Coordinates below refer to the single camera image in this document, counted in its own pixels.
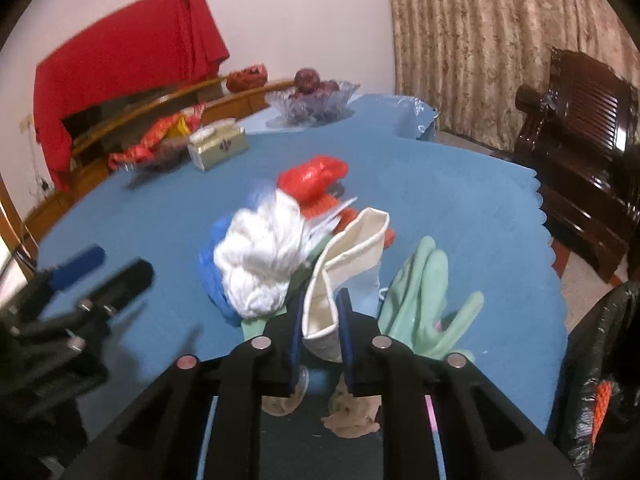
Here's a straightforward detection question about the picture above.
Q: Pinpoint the large red apple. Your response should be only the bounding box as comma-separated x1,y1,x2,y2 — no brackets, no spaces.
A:
293,68,322,95

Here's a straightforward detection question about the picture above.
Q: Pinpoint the red plastic bag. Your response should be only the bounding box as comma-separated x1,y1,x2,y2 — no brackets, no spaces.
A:
277,156,348,206

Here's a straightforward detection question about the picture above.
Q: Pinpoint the cream tissue box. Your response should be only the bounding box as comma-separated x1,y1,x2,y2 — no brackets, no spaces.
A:
188,119,249,173

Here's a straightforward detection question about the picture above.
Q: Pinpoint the blue tablecloth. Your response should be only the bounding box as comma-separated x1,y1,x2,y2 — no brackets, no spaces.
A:
37,130,568,480

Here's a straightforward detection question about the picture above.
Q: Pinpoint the red and yellow packet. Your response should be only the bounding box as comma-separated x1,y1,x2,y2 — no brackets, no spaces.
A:
107,105,208,171

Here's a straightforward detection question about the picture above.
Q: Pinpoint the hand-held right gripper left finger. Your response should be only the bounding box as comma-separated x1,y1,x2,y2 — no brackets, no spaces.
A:
62,302,306,480

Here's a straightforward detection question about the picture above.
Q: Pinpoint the orange foam net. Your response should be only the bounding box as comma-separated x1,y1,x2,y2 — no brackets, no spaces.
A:
591,379,615,447
300,194,397,249

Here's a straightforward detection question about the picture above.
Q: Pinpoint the small clear plastic cup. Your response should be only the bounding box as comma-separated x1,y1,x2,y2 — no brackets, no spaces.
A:
261,367,309,417

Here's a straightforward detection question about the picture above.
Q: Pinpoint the glass fruit bowl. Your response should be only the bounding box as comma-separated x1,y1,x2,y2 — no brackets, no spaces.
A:
264,79,361,128

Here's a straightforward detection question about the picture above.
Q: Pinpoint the blue plastic bag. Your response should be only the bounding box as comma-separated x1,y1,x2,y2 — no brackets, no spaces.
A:
198,212,242,328

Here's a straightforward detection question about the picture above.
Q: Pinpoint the black trash bag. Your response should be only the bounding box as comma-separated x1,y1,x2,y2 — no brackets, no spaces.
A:
547,280,640,478

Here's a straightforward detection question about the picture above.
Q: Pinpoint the cream cloth pouch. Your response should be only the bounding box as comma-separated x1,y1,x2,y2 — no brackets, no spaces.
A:
301,206,391,363

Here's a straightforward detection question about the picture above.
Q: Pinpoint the beige glove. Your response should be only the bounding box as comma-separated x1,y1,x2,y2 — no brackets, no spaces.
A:
321,372,383,437

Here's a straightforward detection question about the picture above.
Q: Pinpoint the dark wooden armchair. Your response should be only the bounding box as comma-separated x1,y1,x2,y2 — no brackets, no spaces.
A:
514,46,640,283

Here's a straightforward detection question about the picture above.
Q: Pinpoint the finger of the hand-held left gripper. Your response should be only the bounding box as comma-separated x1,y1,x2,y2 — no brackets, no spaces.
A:
74,258,156,322
36,244,108,293

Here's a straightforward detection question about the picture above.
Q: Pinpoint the white plastic bag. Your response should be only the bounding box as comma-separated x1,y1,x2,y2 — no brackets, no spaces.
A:
213,191,313,320

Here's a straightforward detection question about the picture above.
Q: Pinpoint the wooden bench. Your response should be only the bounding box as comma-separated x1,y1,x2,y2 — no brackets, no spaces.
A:
22,76,296,246

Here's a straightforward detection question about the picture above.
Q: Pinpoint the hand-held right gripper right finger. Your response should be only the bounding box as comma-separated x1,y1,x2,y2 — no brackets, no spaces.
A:
339,288,578,480

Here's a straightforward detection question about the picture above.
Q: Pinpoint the dark purple wrapper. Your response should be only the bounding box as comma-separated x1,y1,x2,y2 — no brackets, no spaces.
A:
144,139,192,172

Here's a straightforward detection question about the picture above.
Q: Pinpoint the red cloth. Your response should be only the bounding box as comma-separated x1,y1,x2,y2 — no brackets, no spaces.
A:
34,0,231,191

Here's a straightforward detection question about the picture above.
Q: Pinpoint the beige patterned curtain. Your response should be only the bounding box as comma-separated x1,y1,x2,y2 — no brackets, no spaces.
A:
385,0,640,153

